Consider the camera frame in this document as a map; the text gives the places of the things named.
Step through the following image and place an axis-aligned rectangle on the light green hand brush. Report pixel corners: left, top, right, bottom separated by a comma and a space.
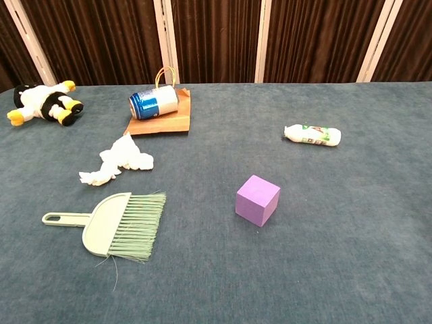
41, 191, 167, 292

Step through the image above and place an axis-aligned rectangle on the purple cube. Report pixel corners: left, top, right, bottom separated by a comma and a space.
235, 174, 281, 227

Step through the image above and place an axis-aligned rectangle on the brown paper bag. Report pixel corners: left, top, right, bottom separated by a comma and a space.
123, 66, 192, 136

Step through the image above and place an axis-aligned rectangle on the blue and white can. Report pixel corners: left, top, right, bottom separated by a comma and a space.
128, 84, 179, 121

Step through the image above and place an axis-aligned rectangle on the crumpled white paper tissue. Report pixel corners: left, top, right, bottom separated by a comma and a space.
78, 131, 155, 186

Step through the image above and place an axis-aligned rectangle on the small white plastic bottle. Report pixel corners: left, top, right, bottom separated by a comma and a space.
283, 124, 342, 148

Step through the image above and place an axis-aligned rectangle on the blue felt table cover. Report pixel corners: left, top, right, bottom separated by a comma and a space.
0, 80, 432, 324

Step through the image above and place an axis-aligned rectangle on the brown pleated curtain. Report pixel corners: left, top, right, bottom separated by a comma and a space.
0, 0, 432, 94

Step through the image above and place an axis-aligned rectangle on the penguin plush toy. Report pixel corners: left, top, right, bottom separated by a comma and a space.
6, 80, 84, 128

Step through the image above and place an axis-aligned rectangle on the white screen frame post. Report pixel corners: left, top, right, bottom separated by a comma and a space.
153, 0, 180, 84
3, 0, 57, 87
254, 0, 273, 84
356, 0, 404, 83

